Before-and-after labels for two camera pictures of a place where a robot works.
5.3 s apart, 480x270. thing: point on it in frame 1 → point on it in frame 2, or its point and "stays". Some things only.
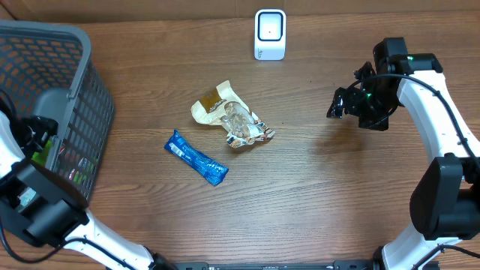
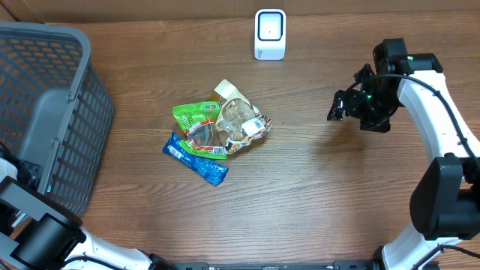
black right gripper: [381, 119] stays
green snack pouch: [40, 157] → [198, 120]
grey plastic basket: [46, 70] stays
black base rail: [356, 265] stays
